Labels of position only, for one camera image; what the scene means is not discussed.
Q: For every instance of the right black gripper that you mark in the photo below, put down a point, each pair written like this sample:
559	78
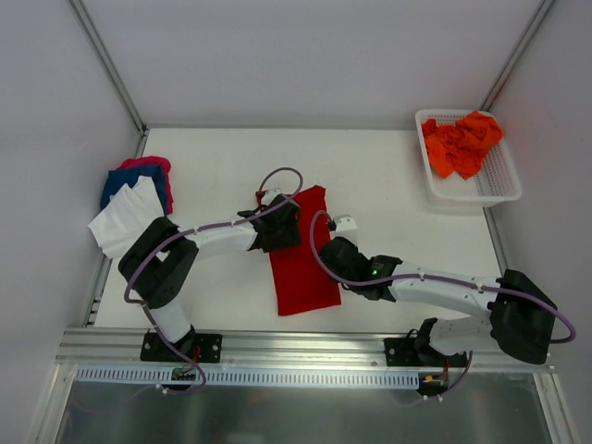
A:
334	252

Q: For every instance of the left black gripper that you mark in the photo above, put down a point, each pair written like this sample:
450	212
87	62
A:
287	222

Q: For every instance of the red t shirt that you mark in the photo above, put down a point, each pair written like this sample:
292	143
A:
301	284

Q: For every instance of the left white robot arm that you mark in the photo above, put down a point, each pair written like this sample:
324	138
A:
158	263

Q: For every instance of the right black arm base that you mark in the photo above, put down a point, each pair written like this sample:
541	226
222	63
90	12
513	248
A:
414	350

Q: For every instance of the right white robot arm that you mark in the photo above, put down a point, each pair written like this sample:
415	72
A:
509	313

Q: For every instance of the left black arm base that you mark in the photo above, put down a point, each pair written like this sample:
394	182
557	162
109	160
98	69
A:
198	347

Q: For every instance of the white folded t shirt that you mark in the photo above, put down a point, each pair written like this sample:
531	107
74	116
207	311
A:
114	236

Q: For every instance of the pink folded t shirt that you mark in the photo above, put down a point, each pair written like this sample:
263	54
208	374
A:
158	168

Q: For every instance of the white plastic basket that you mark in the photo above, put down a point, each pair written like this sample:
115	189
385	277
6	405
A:
497	181

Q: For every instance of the orange t shirt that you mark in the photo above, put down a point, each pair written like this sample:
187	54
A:
463	147

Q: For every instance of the blue folded t shirt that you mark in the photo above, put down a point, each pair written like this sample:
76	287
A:
126	195

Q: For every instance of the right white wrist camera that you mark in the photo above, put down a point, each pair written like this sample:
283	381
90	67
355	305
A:
344	226

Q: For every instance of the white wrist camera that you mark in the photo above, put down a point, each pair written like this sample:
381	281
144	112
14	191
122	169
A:
344	226
267	196

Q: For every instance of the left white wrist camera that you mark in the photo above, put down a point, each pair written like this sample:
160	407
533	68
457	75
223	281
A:
267	196

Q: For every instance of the aluminium mounting rail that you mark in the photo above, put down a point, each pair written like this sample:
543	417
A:
241	349

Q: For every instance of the white slotted cable duct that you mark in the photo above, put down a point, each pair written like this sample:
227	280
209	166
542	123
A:
217	376

